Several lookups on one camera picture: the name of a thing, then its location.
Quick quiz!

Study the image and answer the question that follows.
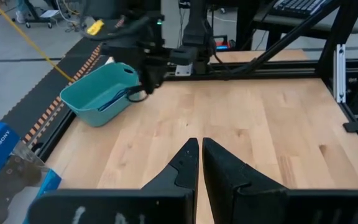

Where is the yellow tag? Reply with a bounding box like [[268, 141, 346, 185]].
[[86, 19, 106, 35]]

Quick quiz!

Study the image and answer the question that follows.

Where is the black wheeled cart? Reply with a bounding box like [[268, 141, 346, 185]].
[[12, 0, 62, 29]]

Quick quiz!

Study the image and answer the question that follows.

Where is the teal plastic bin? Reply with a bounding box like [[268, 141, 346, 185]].
[[60, 62, 143, 128]]

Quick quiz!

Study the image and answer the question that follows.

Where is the thin black USB-C cable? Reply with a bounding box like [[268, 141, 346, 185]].
[[125, 85, 149, 104]]

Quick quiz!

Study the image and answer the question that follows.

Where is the silver frame bracket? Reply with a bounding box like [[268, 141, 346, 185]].
[[334, 43, 347, 104]]

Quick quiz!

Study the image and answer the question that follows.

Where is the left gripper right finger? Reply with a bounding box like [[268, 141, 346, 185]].
[[201, 137, 358, 224]]

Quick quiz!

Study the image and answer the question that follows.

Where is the black table frame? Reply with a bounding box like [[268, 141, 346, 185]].
[[35, 0, 358, 162]]

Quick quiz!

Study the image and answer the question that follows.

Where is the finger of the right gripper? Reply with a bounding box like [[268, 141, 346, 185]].
[[139, 68, 155, 95], [152, 65, 168, 90]]

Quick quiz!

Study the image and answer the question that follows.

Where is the blue braided USB-C cable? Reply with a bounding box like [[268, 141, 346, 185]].
[[97, 88, 131, 112]]

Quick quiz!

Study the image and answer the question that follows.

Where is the black orange striped floor strip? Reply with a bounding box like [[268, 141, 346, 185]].
[[0, 37, 111, 151]]

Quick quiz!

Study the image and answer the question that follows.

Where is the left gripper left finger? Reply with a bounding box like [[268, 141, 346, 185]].
[[28, 138, 200, 224]]

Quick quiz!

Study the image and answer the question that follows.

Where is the black keyboard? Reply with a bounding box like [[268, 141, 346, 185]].
[[272, 0, 326, 18]]

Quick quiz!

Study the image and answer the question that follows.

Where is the grey desk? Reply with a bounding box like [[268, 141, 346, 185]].
[[252, 0, 358, 34]]

